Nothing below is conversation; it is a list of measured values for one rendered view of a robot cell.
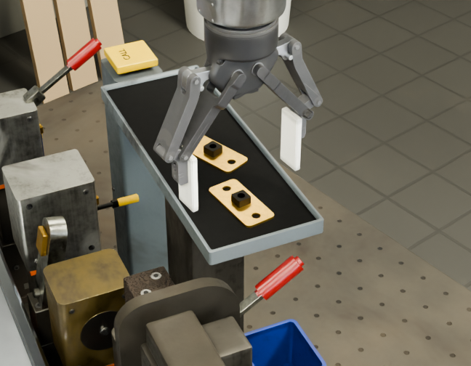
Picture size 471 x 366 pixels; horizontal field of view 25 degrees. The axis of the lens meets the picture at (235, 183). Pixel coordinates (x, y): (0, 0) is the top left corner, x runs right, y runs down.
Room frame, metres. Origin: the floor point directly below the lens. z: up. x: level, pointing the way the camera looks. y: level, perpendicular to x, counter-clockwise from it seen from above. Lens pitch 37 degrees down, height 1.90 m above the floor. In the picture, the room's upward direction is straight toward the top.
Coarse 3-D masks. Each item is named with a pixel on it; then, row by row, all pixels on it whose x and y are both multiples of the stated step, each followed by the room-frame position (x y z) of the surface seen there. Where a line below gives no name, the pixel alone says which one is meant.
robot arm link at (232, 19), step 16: (208, 0) 0.92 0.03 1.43; (224, 0) 0.90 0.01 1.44; (240, 0) 0.90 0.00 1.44; (256, 0) 0.90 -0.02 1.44; (272, 0) 0.91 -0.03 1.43; (208, 16) 0.92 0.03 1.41; (224, 16) 0.90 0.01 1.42; (240, 16) 0.90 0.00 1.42; (256, 16) 0.90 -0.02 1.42; (272, 16) 0.91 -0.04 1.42
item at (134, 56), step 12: (108, 48) 1.30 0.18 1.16; (120, 48) 1.30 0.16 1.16; (132, 48) 1.30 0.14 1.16; (144, 48) 1.30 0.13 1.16; (108, 60) 1.28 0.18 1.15; (120, 60) 1.26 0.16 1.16; (132, 60) 1.26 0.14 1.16; (144, 60) 1.26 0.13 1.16; (156, 60) 1.27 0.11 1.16; (120, 72) 1.25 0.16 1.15
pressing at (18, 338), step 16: (0, 256) 1.03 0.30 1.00; (0, 272) 1.00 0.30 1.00; (0, 288) 0.98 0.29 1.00; (16, 288) 0.98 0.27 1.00; (0, 304) 0.95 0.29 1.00; (16, 304) 0.94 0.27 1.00; (0, 320) 0.92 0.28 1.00; (16, 320) 0.92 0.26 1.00; (0, 336) 0.89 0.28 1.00; (16, 336) 0.89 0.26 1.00; (32, 336) 0.89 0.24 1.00; (0, 352) 0.87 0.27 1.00; (16, 352) 0.87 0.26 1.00; (32, 352) 0.86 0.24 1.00
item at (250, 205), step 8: (224, 184) 0.98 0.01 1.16; (232, 184) 0.98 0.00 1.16; (240, 184) 0.98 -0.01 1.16; (216, 192) 0.96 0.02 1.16; (224, 192) 0.96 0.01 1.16; (232, 192) 0.96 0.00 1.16; (240, 192) 0.95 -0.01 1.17; (248, 192) 0.96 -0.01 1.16; (224, 200) 0.95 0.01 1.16; (232, 200) 0.94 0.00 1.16; (240, 200) 0.93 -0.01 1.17; (248, 200) 0.94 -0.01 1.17; (256, 200) 0.95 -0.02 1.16; (232, 208) 0.93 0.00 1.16; (240, 208) 0.93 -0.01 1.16; (248, 208) 0.93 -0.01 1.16; (256, 208) 0.93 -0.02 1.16; (264, 208) 0.93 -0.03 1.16; (240, 216) 0.92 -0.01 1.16; (248, 216) 0.92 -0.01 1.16; (264, 216) 0.92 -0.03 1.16; (272, 216) 0.92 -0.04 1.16; (248, 224) 0.90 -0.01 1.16; (256, 224) 0.90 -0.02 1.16
